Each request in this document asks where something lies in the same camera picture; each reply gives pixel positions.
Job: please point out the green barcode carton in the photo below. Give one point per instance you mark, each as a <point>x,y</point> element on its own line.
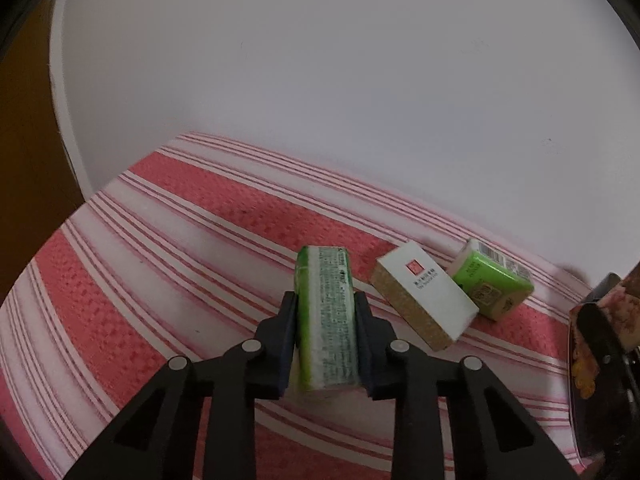
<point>485,280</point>

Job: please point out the brown wooden panel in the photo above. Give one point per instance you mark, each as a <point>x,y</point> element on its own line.
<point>30,160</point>

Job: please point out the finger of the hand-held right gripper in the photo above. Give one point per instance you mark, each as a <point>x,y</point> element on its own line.
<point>600,335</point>

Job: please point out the green white carton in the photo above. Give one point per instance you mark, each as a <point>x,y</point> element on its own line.
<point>327,320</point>

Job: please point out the pink striped cloth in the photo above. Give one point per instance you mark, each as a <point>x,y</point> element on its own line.
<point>175,240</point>

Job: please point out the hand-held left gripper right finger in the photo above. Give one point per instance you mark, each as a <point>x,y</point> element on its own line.
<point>365,340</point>

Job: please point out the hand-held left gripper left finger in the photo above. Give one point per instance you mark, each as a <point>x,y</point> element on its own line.
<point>287,340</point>

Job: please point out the white box with cork sides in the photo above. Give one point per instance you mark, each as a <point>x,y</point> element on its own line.
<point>430,290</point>

